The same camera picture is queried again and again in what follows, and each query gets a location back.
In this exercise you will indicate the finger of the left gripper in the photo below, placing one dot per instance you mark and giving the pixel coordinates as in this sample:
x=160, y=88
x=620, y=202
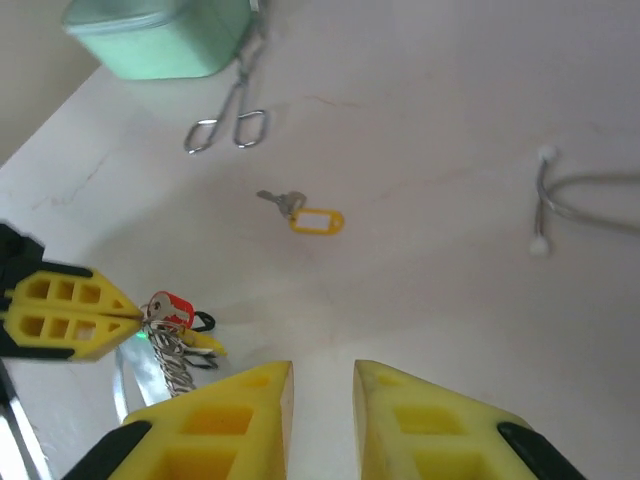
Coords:
x=100, y=340
x=105, y=295

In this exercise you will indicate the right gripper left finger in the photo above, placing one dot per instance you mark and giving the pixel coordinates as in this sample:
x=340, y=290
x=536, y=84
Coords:
x=240, y=430

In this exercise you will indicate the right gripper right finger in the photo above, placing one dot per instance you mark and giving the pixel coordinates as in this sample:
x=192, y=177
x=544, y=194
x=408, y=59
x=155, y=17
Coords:
x=415, y=430

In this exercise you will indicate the steel keyring plate with rings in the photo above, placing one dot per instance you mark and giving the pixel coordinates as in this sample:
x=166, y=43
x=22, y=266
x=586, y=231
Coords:
x=131, y=365

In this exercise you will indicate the key with red tag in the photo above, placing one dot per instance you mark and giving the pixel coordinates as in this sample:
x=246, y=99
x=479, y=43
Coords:
x=177, y=307

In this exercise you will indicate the solid yellow key tag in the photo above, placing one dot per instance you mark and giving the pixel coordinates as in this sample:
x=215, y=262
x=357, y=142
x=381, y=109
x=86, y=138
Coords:
x=205, y=342

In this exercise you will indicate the black key tag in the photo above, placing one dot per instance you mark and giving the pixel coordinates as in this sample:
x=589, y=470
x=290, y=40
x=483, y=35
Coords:
x=212, y=322

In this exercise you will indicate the key with yellow frame tag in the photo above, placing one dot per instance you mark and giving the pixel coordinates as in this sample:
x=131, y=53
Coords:
x=317, y=221

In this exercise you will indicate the blue stethoscope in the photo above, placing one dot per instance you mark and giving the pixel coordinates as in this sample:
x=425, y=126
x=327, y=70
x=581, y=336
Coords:
x=539, y=246

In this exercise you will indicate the mint green zip pouch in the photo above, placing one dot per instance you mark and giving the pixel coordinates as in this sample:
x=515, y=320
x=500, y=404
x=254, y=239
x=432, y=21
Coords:
x=165, y=45

